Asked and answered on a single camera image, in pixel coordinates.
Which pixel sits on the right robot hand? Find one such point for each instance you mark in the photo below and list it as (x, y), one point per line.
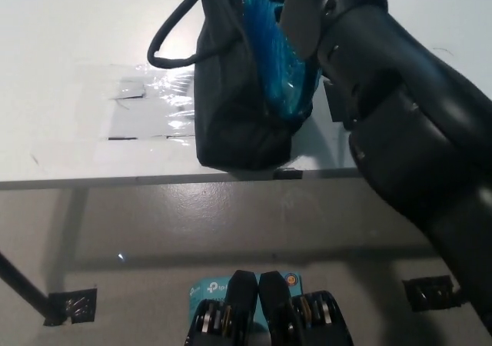
(301, 19)

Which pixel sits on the blue plastic-wrapped plate stack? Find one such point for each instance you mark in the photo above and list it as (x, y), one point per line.
(276, 73)

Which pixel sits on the black insulated tote bag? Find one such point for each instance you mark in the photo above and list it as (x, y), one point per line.
(230, 130)

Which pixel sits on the large black tape patch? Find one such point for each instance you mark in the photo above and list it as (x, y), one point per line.
(334, 104)

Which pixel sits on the small black tape strip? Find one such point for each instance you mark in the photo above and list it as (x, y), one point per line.
(287, 173)

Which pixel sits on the clear plastic tape sheet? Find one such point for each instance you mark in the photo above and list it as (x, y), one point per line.
(161, 107)

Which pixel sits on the grey tape piece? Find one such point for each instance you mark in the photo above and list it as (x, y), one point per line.
(128, 89)

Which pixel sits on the teal tp-link box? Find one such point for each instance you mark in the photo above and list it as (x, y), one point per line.
(207, 287)

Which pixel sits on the black floor tape patch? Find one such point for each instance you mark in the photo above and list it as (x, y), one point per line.
(426, 294)
(71, 307)

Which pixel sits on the black table leg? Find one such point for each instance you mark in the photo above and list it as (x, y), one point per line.
(21, 284)

